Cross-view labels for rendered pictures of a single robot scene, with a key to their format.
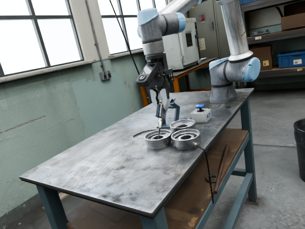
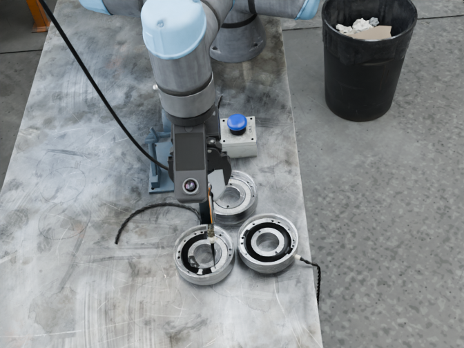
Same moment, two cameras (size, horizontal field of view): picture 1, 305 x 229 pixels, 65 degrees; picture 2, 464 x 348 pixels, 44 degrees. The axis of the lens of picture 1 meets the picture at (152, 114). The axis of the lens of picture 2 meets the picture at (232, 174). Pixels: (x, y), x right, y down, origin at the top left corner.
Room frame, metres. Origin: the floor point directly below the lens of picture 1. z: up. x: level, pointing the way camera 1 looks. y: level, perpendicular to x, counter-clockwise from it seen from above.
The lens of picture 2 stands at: (0.38, 0.21, 1.67)
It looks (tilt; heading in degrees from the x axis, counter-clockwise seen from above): 51 degrees down; 329
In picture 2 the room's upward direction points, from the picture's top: 7 degrees counter-clockwise
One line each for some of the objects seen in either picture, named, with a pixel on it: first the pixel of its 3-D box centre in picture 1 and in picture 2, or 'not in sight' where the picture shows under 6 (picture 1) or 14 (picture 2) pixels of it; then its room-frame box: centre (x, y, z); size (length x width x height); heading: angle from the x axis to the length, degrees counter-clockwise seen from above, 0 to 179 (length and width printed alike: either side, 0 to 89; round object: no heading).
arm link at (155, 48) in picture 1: (153, 49); (184, 90); (0.90, -0.05, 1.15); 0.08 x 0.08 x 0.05
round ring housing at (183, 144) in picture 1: (186, 139); (267, 244); (0.81, -0.10, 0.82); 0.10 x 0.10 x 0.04
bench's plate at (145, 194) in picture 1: (166, 122); (151, 159); (1.13, -0.06, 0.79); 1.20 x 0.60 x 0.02; 144
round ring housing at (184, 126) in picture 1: (183, 127); (229, 197); (0.93, -0.11, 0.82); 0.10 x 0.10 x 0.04
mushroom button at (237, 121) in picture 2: (200, 109); (237, 128); (1.04, -0.22, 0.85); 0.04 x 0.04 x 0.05
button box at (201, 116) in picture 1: (201, 114); (238, 134); (1.04, -0.22, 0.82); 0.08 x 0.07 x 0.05; 144
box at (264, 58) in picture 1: (260, 57); not in sight; (4.01, -1.96, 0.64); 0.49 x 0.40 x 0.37; 59
